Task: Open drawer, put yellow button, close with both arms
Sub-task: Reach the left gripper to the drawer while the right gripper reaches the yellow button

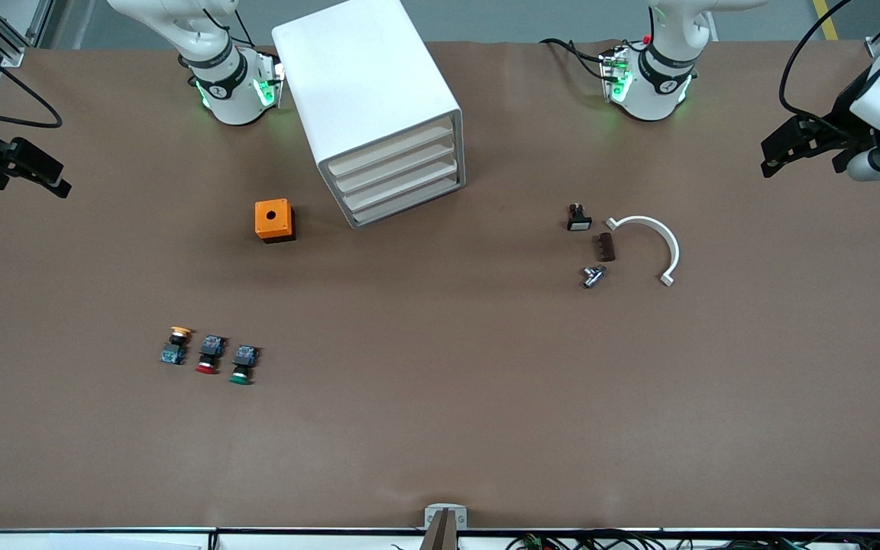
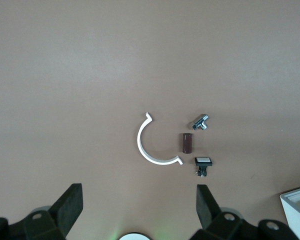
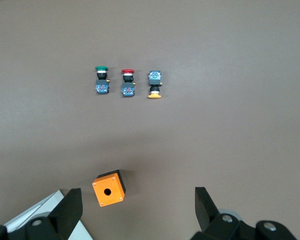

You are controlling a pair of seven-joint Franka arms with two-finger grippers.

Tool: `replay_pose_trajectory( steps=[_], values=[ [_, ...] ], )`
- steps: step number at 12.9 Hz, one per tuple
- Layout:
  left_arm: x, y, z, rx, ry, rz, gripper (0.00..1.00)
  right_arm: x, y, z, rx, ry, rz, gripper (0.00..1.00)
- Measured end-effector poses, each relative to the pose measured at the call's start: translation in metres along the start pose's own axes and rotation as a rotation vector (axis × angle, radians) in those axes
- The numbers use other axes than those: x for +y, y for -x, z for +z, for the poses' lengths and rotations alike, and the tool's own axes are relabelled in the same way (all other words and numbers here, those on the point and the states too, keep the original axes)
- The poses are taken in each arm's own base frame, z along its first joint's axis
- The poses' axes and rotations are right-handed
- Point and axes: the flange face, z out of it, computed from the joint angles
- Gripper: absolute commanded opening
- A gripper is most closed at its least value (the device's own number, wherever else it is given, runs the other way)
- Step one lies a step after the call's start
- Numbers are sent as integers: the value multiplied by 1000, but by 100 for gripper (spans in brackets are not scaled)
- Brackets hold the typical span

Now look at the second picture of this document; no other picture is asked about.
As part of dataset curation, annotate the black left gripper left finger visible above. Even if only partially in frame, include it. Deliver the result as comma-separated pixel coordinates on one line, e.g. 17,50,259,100
0,183,84,240

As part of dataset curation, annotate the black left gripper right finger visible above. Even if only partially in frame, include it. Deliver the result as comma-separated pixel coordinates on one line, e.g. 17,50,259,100
191,184,300,240

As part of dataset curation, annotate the white rectangular push button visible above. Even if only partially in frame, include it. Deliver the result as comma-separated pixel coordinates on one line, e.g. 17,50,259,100
193,156,214,179

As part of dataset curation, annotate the white drawer cabinet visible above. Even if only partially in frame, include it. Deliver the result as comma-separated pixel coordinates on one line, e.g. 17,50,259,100
279,184,300,240

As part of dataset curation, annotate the dark brown small block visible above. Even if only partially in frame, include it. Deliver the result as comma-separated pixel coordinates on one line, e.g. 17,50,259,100
181,132,194,154

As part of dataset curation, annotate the silver metal tee fitting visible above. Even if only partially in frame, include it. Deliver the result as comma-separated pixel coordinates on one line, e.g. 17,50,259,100
191,113,210,132

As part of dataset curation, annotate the white half-ring pipe clamp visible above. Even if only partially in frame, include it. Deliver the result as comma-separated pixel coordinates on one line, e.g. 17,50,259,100
136,111,184,166

